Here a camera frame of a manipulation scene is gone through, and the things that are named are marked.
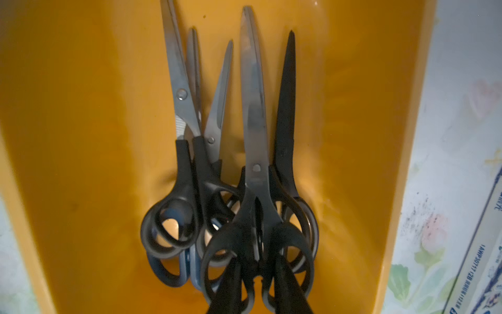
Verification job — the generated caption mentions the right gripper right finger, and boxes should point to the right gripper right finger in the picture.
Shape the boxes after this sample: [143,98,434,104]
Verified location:
[273,255,313,314]

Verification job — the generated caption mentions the pencil box white blue red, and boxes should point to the pencil box white blue red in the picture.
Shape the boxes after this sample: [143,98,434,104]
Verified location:
[443,173,501,313]

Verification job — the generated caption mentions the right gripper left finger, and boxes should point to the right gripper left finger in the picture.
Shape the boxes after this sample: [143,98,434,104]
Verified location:
[207,258,242,314]

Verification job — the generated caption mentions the yellow plastic storage box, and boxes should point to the yellow plastic storage box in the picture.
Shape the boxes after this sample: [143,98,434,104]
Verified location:
[1,1,435,313]

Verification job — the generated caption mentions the dark blue handled scissors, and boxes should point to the dark blue handled scissors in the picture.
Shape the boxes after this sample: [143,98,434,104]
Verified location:
[141,116,201,290]

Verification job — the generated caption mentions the small black silver scissors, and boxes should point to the small black silver scissors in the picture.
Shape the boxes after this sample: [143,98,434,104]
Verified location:
[141,1,243,259]

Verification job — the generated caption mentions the medium black silver scissors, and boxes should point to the medium black silver scissors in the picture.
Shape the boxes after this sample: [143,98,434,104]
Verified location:
[200,6,315,313]

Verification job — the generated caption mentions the large all-black scissors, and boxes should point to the large all-black scissors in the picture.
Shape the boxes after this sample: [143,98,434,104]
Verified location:
[273,31,320,257]

